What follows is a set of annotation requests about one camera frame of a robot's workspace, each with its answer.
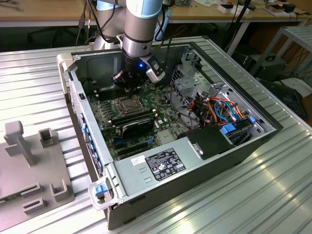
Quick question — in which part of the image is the grey power supply unit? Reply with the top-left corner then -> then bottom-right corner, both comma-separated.
114,136 -> 203,197

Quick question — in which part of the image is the black camera cable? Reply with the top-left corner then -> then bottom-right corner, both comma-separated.
152,24 -> 188,74

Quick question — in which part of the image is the silver drive cage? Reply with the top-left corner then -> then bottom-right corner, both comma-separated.
170,63 -> 213,108

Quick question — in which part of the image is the CPU socket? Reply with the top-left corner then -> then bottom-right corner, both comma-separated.
114,95 -> 145,116

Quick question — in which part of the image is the silver CPU plate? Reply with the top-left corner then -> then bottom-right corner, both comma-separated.
121,100 -> 137,112

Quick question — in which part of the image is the metal socket cover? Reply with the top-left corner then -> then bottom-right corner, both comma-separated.
117,97 -> 144,116

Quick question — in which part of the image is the grey cable with connector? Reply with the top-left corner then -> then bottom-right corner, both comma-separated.
84,0 -> 96,46

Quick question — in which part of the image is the grey part rack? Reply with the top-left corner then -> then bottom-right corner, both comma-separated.
0,120 -> 75,232

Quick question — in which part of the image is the blue wire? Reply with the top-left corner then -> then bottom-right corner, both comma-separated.
214,99 -> 239,122

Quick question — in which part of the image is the black box with fan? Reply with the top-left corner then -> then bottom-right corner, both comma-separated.
248,55 -> 287,82

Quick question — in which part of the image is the blue case latch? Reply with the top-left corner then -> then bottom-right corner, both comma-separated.
94,185 -> 107,197

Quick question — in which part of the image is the open grey PC case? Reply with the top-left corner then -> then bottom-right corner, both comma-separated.
56,36 -> 285,231

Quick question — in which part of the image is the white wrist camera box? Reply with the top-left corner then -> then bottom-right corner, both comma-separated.
142,54 -> 166,84

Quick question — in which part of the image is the dark hanging cable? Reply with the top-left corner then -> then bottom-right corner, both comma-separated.
77,0 -> 86,46

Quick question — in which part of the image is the green motherboard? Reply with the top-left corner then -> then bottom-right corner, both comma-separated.
86,81 -> 193,161

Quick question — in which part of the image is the grey metal shelf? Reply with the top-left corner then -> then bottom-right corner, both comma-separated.
251,25 -> 312,81

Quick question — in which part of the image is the black expansion slot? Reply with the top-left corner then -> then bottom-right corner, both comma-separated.
114,140 -> 148,151
118,145 -> 150,157

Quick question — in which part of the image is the black plastic shroud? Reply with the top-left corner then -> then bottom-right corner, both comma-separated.
177,126 -> 236,161

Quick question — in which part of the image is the blue disk carrier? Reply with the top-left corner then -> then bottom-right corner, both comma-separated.
220,123 -> 237,136

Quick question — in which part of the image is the silver chipset heatsink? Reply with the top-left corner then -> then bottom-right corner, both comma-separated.
157,129 -> 177,144

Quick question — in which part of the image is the orange wire bundle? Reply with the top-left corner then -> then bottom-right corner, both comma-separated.
189,97 -> 246,122

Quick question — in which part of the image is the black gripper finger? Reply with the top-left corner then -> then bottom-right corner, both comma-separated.
111,70 -> 132,95
132,78 -> 147,95

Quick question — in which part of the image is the wooden desk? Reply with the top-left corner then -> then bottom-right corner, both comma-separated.
0,0 -> 312,57

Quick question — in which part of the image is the black RAM slot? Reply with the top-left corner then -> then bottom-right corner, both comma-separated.
94,85 -> 122,97
96,90 -> 127,101

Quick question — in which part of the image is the black graphics card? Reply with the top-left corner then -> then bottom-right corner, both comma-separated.
121,117 -> 156,138

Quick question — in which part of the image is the black wire bundle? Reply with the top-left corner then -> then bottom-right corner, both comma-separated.
169,84 -> 195,127

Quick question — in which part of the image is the brown cardboard box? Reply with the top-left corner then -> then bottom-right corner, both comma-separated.
264,2 -> 286,13

